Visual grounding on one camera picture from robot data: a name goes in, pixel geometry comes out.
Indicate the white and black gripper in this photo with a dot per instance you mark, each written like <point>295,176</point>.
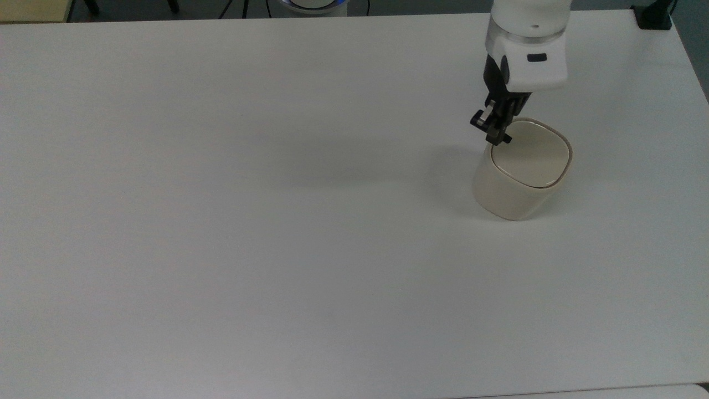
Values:
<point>540,72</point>

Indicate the cream ceramic cup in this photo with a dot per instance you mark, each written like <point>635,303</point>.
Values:
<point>504,197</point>

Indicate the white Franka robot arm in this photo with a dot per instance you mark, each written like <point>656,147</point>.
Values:
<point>529,14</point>

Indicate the black table clamp block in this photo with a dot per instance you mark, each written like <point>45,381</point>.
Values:
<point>653,16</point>

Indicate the black stand leg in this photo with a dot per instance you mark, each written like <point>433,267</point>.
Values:
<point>173,5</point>
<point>92,6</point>

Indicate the yellow wooden desk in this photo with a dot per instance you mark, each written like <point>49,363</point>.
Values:
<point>33,10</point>

